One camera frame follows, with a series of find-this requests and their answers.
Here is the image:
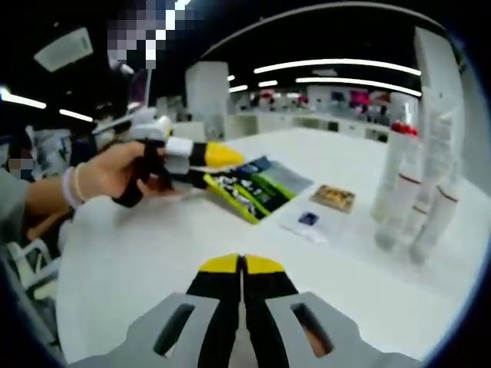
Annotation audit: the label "person's left hand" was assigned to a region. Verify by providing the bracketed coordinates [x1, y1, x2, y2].
[74, 139, 177, 210]

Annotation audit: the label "white chair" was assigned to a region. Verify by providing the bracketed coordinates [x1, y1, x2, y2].
[5, 237, 62, 302]

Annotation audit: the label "white square pillar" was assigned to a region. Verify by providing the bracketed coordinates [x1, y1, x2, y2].
[185, 61, 230, 143]
[414, 26, 466, 127]

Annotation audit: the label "person's grey sleeve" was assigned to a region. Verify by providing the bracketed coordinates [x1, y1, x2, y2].
[0, 168, 38, 247]

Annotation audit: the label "clear skincare sachet blue patch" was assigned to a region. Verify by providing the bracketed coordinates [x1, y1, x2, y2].
[279, 202, 347, 245]

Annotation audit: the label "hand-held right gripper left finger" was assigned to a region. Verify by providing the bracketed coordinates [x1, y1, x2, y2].
[71, 252, 245, 368]

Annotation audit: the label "pink screen monitor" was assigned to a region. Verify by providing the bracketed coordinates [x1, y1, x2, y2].
[130, 68, 151, 112]

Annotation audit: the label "green and black skincare sachet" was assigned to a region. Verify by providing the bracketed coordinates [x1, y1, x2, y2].
[203, 156, 314, 225]

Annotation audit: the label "pale bead bracelets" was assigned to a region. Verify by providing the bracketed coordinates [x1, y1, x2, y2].
[63, 163, 86, 210]

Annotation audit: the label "white office counter row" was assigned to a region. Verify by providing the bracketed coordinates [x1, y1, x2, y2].
[226, 110, 393, 143]

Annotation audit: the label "tall white red-ringed skincare bottle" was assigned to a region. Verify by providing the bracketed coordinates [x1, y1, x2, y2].
[371, 91, 420, 225]

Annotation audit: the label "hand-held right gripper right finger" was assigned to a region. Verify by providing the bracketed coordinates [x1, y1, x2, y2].
[243, 253, 421, 368]

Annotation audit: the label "small white skincare bottle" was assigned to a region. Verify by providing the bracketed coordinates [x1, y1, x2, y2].
[408, 185, 460, 265]
[402, 205, 430, 246]

